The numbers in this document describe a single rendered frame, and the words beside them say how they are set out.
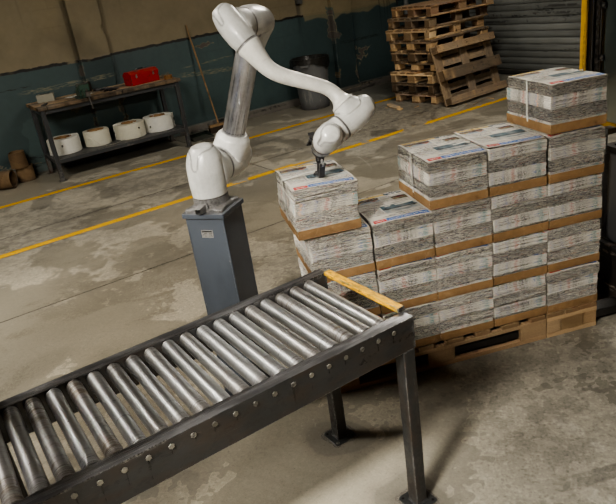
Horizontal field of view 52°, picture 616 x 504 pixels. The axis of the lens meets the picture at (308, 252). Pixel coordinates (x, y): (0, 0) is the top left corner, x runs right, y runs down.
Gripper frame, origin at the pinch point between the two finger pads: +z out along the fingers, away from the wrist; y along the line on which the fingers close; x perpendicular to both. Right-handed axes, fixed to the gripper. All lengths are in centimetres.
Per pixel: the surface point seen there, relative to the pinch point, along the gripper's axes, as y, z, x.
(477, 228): 46, 6, 69
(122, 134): -193, 553, -116
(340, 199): 21.1, -8.1, 5.5
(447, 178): 22, -6, 56
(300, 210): 22.1, -7.9, -12.4
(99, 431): 80, -84, -95
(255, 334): 66, -55, -45
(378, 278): 58, 13, 19
